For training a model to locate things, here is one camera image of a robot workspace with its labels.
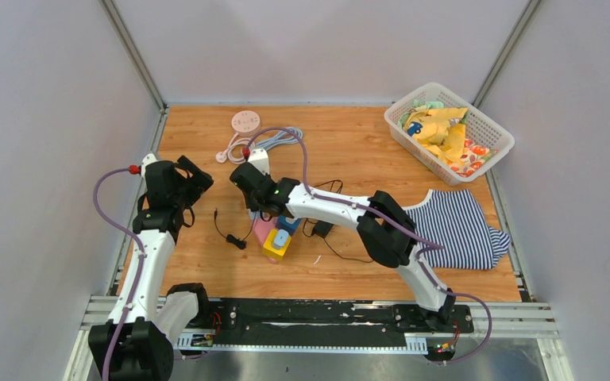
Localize blue cube power socket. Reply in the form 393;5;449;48
276;216;302;236

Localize light blue small charger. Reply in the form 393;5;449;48
272;229;291;251

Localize yellow cube power socket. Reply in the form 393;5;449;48
261;229;291;264

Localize black power adapter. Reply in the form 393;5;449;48
312;221;334;239

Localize round pink power socket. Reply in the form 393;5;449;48
231;110;262;137

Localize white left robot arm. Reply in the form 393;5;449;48
88;153;214;380

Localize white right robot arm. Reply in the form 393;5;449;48
230;163;456;332

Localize pink triangular power socket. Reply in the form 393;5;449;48
253;218;279;264

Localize yellow cloth in basket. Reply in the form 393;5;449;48
400;107;468;164

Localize blue striped shirt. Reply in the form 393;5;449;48
404;190;512;270

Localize floral cloth in basket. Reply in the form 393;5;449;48
446;139;498;178

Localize white plastic basket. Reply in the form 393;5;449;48
384;83;515;186

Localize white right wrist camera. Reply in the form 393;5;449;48
247;148;270;175

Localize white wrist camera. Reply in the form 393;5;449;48
247;148;270;175
140;152;160;173

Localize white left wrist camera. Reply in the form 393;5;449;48
140;152;160;173

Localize light blue power strip cable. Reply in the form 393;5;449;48
247;125;304;156

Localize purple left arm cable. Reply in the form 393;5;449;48
92;167;149;381

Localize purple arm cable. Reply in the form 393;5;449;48
92;167;149;381
241;126;494;367

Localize black adapter cable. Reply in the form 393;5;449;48
300;179;374;264

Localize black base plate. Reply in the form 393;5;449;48
177;298;474;349

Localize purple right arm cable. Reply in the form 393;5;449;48
241;126;494;367

